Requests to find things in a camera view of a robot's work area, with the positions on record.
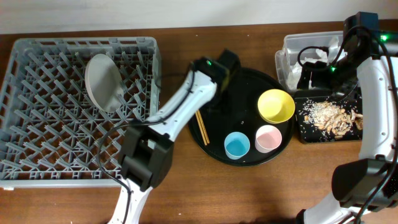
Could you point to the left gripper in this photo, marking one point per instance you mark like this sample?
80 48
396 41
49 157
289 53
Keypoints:
218 96

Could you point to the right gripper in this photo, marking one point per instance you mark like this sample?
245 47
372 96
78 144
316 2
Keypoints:
318 79

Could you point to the wooden chopstick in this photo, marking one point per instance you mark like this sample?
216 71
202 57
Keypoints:
205 130
201 127

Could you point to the white tissue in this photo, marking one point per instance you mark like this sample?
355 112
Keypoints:
293 44

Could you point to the peanut shells and rice waste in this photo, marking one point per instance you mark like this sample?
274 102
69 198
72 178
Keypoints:
331 121

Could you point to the yellow bowl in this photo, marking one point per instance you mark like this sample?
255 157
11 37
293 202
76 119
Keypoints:
276 106

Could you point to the grey round plate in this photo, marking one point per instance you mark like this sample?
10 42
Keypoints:
103 83

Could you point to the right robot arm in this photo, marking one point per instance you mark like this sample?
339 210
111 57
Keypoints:
370 183

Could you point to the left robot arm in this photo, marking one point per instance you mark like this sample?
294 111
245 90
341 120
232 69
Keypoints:
147 151

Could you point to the grey plastic dishwasher rack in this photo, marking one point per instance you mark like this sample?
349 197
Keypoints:
52 135

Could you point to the clear plastic bin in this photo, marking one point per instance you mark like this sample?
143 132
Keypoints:
282 65

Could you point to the black rectangular bin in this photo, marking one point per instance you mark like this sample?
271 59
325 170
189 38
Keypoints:
301 97

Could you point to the blue cup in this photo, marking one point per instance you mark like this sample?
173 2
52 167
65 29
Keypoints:
236 145

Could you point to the pink cup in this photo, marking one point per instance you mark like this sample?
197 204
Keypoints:
267 138

